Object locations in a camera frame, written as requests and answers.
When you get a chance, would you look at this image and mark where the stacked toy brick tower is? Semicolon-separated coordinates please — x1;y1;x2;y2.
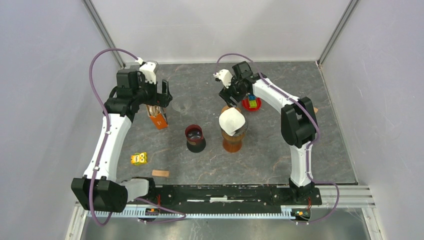
247;94;258;109

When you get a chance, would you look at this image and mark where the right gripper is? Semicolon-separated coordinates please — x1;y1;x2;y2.
218;74;247;109

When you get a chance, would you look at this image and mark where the red plastic lid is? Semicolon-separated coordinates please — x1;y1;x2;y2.
241;97;262;112

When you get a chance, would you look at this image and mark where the small wooden block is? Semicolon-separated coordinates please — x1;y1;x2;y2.
151;169;170;178

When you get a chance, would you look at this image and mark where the amber glass carafe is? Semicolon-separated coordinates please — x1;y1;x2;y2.
221;131;246;153

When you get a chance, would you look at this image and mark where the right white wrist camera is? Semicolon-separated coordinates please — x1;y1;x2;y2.
213;69;233;89

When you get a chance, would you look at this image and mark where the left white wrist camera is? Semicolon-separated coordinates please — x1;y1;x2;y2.
135;57;158;84

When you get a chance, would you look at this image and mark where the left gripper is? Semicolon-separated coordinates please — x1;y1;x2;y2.
133;74;172;108

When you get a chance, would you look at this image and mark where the yellow green toy block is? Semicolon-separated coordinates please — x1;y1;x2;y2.
130;152;148;166

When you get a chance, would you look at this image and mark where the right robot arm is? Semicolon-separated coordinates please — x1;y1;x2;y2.
213;61;320;204

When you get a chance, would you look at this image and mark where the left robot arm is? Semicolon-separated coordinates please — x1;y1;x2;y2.
71;66;173;213

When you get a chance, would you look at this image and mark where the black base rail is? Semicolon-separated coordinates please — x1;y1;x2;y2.
144;184;323;215

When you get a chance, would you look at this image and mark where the orange coffee filter box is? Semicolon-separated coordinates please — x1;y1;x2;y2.
146;105;169;130

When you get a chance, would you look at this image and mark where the dark red cup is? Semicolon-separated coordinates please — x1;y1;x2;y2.
184;124;206;153

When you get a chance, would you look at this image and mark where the white paper coffee filter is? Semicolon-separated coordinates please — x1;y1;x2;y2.
218;107;246;136

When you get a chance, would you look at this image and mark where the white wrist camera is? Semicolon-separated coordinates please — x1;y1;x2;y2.
213;69;233;89
135;57;158;84

